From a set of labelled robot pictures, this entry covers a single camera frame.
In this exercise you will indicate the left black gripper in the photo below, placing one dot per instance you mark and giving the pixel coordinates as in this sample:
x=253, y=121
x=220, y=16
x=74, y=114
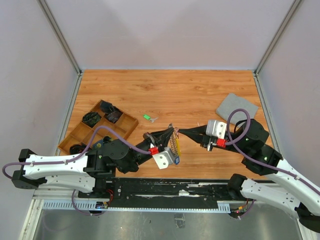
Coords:
x=158, y=138

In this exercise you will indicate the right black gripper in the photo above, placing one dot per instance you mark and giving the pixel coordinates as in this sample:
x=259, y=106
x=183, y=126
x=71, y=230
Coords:
x=198, y=134

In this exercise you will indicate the keyring with coloured keys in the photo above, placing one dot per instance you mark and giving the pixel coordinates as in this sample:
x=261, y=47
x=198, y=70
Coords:
x=175, y=144

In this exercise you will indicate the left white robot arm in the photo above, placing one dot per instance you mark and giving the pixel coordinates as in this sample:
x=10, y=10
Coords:
x=82, y=171

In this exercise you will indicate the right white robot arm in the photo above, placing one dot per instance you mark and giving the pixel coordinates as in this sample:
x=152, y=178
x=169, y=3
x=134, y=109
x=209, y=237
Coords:
x=300, y=198

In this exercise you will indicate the green tagged key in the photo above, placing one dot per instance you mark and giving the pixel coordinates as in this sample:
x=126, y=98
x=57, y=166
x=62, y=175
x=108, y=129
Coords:
x=149, y=118

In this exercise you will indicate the grey cloth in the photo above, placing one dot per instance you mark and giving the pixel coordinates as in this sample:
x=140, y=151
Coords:
x=233, y=102

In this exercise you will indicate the black items in tray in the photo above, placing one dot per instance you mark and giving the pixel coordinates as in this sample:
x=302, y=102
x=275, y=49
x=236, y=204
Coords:
x=112, y=113

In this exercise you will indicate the wooden compartment tray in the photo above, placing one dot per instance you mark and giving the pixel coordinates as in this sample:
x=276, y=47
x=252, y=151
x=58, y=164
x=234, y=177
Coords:
x=82, y=135

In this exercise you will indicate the green black item in tray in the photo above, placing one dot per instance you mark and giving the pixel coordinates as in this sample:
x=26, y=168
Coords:
x=91, y=118

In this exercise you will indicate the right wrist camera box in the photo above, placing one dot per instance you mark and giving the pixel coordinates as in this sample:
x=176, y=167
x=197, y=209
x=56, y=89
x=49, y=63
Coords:
x=216, y=128

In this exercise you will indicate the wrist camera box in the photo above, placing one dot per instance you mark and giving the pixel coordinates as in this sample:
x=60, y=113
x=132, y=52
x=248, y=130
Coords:
x=216, y=128
x=164, y=159

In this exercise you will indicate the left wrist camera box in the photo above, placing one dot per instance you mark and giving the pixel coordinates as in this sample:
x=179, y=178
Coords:
x=164, y=159

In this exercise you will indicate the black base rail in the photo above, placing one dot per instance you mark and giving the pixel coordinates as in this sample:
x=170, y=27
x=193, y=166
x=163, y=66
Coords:
x=162, y=193

